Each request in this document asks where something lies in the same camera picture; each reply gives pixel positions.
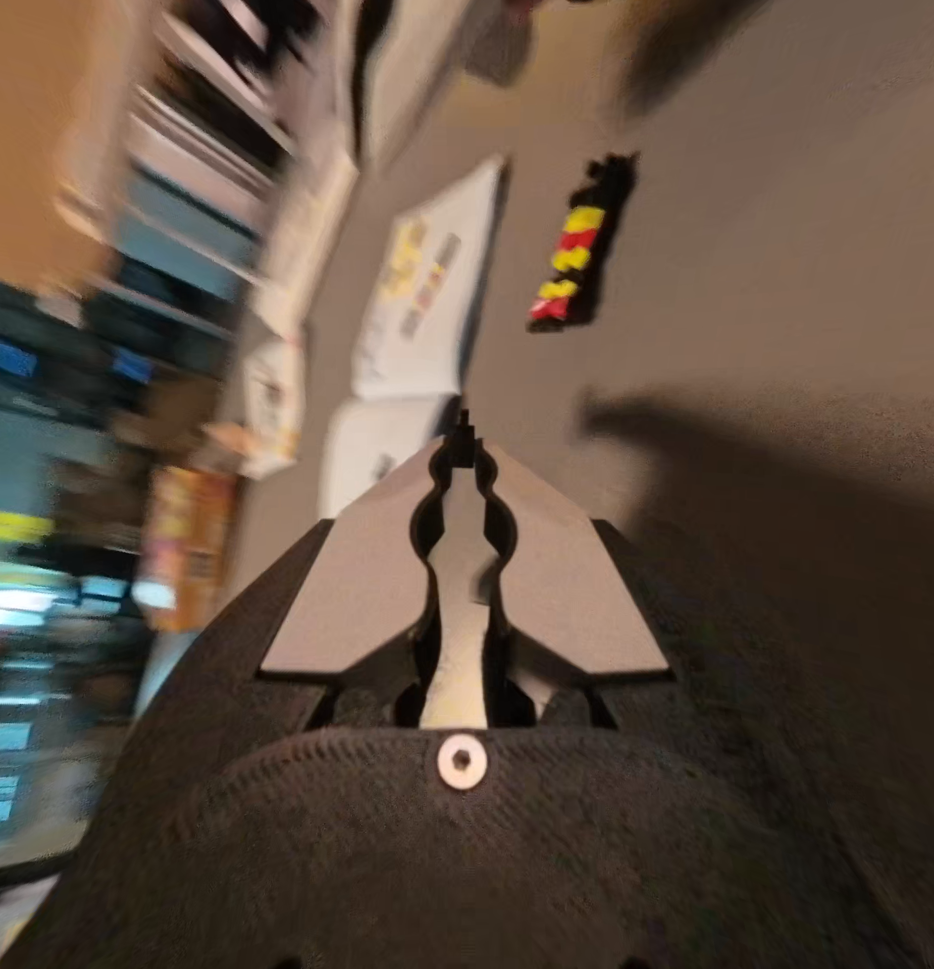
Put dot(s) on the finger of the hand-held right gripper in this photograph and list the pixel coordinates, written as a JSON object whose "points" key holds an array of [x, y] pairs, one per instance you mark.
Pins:
{"points": [[414, 68]]}

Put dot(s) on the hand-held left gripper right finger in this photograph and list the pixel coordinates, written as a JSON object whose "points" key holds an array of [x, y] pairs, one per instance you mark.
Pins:
{"points": [[573, 598]]}

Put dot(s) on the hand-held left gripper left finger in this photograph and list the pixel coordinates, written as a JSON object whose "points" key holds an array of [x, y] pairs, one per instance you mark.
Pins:
{"points": [[361, 598]]}

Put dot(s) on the small black lego piece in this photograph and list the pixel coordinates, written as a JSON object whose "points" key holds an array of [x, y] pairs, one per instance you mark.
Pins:
{"points": [[462, 447]]}

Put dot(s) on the long red yellow lego assembly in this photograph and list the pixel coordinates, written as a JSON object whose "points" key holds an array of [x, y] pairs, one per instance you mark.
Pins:
{"points": [[580, 242]]}

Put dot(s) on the open lego instruction booklet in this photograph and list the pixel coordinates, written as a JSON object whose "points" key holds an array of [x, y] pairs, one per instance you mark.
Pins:
{"points": [[474, 250]]}

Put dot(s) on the closed lego instruction booklet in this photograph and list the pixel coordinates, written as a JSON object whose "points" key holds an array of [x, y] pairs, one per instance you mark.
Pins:
{"points": [[274, 409]]}

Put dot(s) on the brown cardboard box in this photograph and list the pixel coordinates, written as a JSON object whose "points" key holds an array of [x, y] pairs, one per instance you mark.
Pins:
{"points": [[187, 545]]}

